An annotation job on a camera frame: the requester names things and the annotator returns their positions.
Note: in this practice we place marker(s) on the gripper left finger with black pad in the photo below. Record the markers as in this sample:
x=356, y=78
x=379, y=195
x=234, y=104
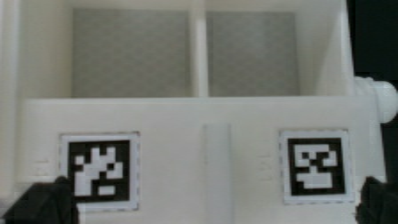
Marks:
x=45, y=205

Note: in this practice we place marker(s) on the white cabinet body box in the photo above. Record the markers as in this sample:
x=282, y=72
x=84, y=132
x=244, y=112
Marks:
x=36, y=54

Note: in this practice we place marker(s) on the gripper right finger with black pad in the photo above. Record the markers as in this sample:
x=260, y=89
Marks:
x=378, y=208

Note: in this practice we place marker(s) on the white front panel with peg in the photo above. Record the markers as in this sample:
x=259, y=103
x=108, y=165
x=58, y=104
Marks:
x=205, y=160

